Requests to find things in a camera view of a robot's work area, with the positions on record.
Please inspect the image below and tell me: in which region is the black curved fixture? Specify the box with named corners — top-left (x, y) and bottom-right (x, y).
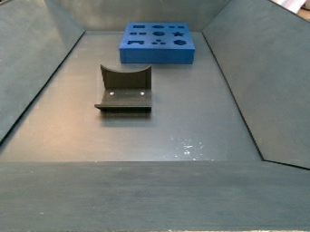
top-left (94, 66), bottom-right (152, 111)

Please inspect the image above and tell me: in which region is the blue shape sorter block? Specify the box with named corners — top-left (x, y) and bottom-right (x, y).
top-left (118, 22), bottom-right (195, 64)

